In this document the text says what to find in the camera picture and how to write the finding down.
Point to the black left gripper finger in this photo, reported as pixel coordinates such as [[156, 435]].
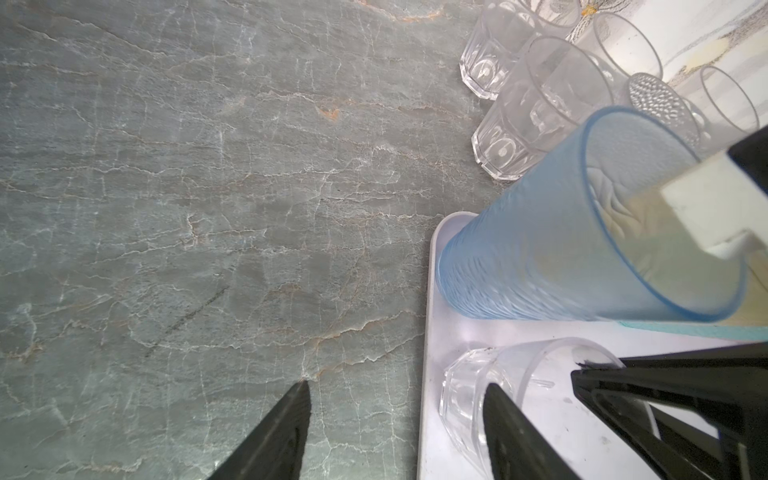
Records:
[[274, 449], [516, 449], [726, 386]]

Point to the clear faceted tumbler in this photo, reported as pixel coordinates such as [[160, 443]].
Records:
[[723, 111], [502, 31], [554, 87], [537, 378]]

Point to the blue plastic cup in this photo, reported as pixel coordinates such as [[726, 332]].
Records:
[[586, 235]]

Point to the frosted dimpled plastic cup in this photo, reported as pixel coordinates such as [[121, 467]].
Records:
[[649, 94]]

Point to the clear tall glass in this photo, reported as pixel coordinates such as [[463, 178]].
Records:
[[619, 49]]

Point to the teal dimpled plastic cup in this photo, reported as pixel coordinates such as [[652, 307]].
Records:
[[719, 331]]

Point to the yellow plastic cup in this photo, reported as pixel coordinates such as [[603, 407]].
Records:
[[756, 288]]

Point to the lilac plastic tray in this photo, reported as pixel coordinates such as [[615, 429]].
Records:
[[448, 335]]

